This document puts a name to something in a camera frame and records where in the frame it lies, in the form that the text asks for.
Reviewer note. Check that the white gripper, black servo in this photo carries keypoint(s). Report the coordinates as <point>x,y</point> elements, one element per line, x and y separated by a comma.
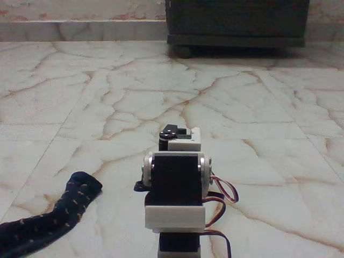
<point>185,142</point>

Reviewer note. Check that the dark blue patterned sock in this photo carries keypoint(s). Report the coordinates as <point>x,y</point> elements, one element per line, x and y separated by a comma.
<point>64,207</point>

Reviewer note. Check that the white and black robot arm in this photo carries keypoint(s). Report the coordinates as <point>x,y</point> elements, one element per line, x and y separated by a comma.
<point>174,177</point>

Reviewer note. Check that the dark wooden cabinet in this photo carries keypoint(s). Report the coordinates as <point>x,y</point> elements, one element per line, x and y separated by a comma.
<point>236,21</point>

